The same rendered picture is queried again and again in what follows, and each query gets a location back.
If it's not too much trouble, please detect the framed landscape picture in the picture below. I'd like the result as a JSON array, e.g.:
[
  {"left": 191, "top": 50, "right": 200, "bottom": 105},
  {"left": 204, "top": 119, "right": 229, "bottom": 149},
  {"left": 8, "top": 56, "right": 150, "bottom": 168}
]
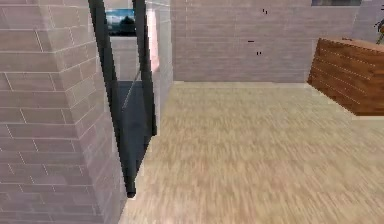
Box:
[{"left": 105, "top": 8, "right": 137, "bottom": 38}]

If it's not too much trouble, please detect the house plant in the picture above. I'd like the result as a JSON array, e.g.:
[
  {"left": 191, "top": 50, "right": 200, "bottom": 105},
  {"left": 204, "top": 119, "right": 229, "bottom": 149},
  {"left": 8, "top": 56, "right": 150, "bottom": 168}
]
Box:
[{"left": 373, "top": 5, "right": 384, "bottom": 46}]

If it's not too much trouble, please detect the dark window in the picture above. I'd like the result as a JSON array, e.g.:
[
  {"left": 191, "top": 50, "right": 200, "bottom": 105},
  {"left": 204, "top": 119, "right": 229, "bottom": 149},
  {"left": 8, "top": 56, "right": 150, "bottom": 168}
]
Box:
[{"left": 311, "top": 0, "right": 363, "bottom": 7}]

